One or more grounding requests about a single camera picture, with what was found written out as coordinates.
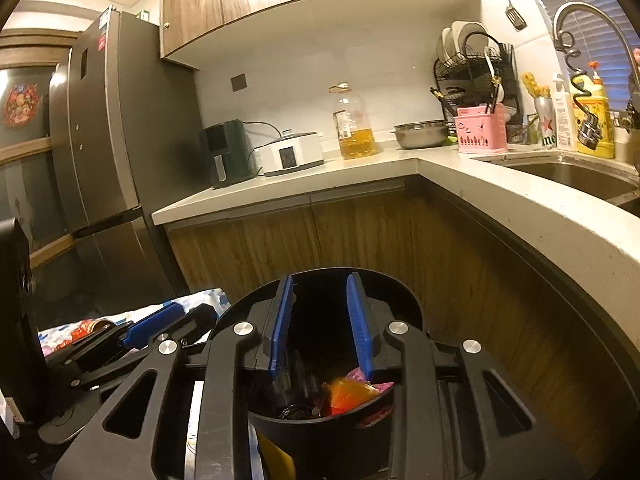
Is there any steel basin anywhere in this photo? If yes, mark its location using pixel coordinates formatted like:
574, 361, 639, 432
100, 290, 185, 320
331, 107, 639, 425
391, 120, 451, 150

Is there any black air fryer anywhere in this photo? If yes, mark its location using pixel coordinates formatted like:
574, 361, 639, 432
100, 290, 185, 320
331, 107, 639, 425
199, 120, 256, 190

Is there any green beer can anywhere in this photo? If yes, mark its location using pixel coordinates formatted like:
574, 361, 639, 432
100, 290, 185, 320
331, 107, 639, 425
534, 96, 558, 151

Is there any black power cable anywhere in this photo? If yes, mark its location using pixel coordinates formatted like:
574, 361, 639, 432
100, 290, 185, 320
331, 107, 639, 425
242, 121, 287, 142

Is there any yellow kitchen brush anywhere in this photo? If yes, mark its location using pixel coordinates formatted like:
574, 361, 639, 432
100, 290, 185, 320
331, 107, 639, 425
522, 72, 551, 99

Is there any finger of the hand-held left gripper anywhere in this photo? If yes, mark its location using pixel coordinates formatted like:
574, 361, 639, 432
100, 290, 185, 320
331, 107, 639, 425
45, 304, 219, 396
120, 302, 186, 348

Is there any white dispenser bottle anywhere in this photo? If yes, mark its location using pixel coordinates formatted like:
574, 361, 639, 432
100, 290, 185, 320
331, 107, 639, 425
552, 74, 578, 151

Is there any pink utensil holder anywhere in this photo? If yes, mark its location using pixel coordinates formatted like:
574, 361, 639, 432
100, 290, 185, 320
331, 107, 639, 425
454, 104, 508, 155

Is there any black trash bin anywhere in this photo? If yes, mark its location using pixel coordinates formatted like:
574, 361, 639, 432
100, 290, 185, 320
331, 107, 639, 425
212, 269, 428, 480

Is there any kitchen counter with wooden cabinets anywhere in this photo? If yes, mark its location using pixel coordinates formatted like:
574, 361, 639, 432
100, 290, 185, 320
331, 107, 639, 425
152, 152, 640, 480

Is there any black dish rack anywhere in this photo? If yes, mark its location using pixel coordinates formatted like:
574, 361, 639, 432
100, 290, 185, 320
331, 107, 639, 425
432, 20, 523, 131

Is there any cooking oil bottle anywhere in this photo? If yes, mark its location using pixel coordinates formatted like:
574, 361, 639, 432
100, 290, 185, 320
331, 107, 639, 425
328, 81, 381, 160

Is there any red translucent plastic bag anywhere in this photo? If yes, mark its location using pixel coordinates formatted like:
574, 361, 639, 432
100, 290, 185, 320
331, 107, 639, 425
327, 375, 382, 417

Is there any steel sink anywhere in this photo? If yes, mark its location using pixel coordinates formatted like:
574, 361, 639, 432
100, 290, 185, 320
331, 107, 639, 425
482, 157, 640, 206

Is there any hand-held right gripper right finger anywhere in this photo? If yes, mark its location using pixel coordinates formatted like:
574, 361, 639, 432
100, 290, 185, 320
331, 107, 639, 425
346, 272, 588, 480

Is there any dark grey refrigerator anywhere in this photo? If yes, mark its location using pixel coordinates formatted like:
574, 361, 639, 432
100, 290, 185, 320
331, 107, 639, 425
47, 10, 206, 311

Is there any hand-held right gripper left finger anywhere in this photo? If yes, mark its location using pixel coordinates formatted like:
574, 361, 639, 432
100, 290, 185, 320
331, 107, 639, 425
52, 274, 296, 480

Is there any wooden glass door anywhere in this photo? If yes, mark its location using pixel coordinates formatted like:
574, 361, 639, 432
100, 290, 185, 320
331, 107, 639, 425
0, 30, 81, 273

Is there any row of white plates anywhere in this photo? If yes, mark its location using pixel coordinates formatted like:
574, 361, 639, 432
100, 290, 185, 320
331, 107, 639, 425
436, 20, 487, 63

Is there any yellow detergent bottle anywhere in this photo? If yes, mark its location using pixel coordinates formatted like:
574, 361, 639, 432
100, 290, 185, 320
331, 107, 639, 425
575, 60, 616, 160

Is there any white electric cooker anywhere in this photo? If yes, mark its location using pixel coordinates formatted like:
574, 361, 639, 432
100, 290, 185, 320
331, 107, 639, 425
252, 130, 325, 177

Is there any steel kitchen faucet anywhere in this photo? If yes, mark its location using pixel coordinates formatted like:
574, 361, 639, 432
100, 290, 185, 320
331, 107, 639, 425
552, 2, 640, 171

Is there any red floral door sticker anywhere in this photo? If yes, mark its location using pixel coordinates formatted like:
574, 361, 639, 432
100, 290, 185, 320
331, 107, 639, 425
2, 82, 43, 127

